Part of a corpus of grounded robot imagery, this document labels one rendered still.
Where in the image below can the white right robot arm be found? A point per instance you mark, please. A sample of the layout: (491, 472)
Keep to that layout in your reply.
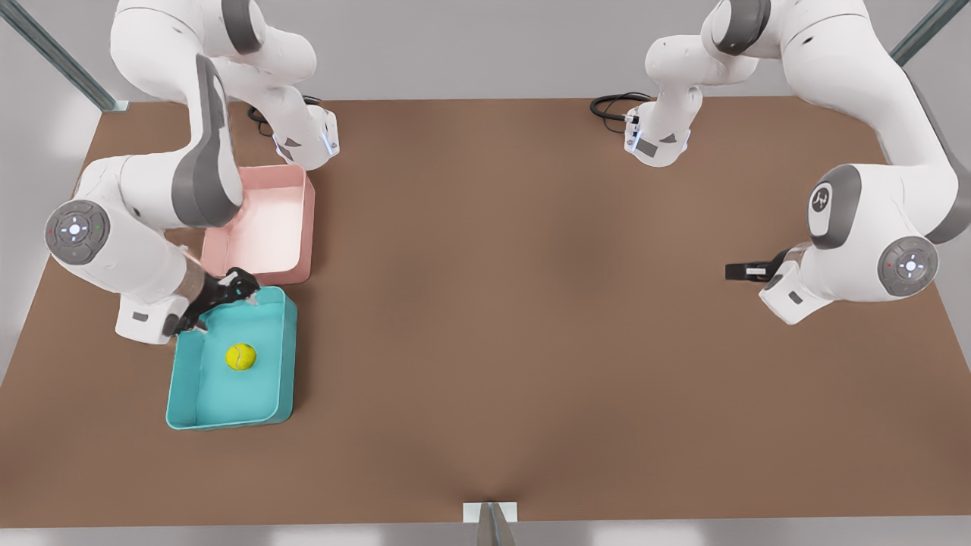
(144, 189)

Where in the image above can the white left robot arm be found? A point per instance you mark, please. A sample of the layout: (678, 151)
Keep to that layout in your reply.
(857, 91)

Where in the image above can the yellow tennis ball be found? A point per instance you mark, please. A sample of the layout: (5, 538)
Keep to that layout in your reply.
(240, 356)

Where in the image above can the pink rectangular tray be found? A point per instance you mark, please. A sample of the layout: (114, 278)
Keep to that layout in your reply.
(265, 227)

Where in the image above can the teal rectangular tray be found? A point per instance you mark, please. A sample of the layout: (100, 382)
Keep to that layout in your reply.
(235, 379)

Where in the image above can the silver frame post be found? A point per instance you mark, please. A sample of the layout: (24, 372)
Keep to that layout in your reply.
(61, 54)
(922, 30)
(491, 525)

